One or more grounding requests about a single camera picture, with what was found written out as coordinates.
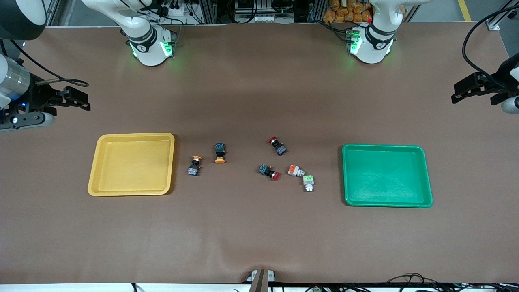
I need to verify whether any small yellow push button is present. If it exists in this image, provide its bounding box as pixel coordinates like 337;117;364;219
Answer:
187;155;203;176

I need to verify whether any yellow plastic tray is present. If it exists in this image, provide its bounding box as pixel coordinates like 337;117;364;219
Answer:
88;133;176;197

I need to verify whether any green plastic tray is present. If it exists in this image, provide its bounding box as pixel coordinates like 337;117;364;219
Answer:
342;144;433;208

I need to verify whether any pile of orange packets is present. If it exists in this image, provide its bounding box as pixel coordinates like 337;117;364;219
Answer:
323;0;372;24

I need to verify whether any brown table mat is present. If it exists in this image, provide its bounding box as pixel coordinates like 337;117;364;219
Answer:
0;22;519;284

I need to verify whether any red mushroom push button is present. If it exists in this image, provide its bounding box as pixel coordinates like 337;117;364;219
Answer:
268;136;288;156
258;163;281;181

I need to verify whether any white long power strip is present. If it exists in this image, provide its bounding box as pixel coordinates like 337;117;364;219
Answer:
234;12;293;24

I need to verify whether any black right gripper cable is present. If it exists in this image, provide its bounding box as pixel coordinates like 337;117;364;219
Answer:
0;39;89;88

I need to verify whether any aluminium frame profile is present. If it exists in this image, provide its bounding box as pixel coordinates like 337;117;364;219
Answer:
487;0;519;31

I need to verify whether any black cable bundle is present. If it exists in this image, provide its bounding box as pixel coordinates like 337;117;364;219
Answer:
387;273;519;292

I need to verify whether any metal table edge bracket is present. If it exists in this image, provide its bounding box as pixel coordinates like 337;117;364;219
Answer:
245;269;276;292

